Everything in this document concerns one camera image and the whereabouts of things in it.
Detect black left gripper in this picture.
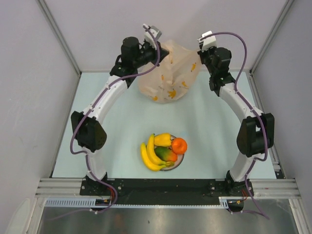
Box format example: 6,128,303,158
133,40,170,69

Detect translucent orange plastic bag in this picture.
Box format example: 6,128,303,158
138,40,201,103

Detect yellow fake bell pepper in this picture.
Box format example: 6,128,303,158
154,133,172,147

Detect orange fake tangerine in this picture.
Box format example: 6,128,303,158
172,137,188,155

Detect green orange fake mango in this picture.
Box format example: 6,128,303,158
154,146,178,162

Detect yellow fake banana bunch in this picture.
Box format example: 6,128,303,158
140,134,174,172

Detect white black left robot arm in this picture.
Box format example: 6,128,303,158
70,36,169,195

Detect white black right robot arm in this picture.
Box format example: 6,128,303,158
198,45,274,196

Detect round printed plate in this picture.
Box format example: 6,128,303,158
161,135,185,171

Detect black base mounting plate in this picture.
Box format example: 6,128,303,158
80,175,254,196

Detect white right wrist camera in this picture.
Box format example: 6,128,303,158
197,31,216,52

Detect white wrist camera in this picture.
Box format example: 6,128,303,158
143,24,162,50
197,31,216,52

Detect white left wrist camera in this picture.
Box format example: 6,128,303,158
143,24,162,50

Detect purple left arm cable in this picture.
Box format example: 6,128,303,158
47,25,161,220

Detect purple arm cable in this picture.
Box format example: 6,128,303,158
198,31,270,220
47,25,161,220

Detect aluminium frame post right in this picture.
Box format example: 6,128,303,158
249,0,295,75

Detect aluminium frame post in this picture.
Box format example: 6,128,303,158
36,0,82,76
249,0,295,75

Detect aluminium frame post left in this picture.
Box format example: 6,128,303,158
36,0,82,76

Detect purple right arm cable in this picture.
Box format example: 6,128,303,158
198,31,270,220

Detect aluminium front rail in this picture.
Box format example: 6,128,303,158
36,178,300,199

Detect white slotted cable duct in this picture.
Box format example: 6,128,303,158
45,198,111,208

